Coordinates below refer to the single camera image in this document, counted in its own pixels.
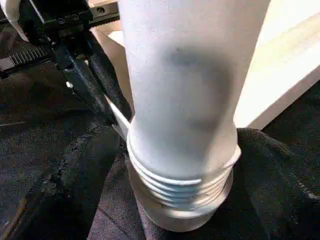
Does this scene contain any white plastic table leg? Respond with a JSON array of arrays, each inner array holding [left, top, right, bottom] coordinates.
[[116, 0, 271, 212]]

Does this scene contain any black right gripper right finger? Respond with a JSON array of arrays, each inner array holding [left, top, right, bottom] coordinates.
[[212, 126, 320, 240]]

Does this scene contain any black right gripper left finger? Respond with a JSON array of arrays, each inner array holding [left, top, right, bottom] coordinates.
[[22, 124, 151, 240]]

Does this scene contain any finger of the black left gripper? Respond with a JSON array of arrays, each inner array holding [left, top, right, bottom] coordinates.
[[84, 33, 134, 124], [53, 46, 111, 121]]

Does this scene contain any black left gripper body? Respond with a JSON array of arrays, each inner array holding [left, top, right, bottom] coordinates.
[[0, 0, 121, 74]]

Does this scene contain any white plastic table top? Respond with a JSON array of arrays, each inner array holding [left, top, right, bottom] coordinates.
[[88, 0, 320, 233]]

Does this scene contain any black work mat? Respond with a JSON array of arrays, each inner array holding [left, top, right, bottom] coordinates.
[[0, 23, 320, 240]]

